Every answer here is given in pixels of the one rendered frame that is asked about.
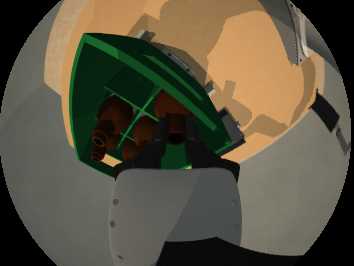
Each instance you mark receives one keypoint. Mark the green crate with dividers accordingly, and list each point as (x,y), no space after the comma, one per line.
(94,72)

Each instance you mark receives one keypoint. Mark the brown glass bottle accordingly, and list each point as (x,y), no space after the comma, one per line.
(143,130)
(114,116)
(174,113)
(129,149)
(98,153)

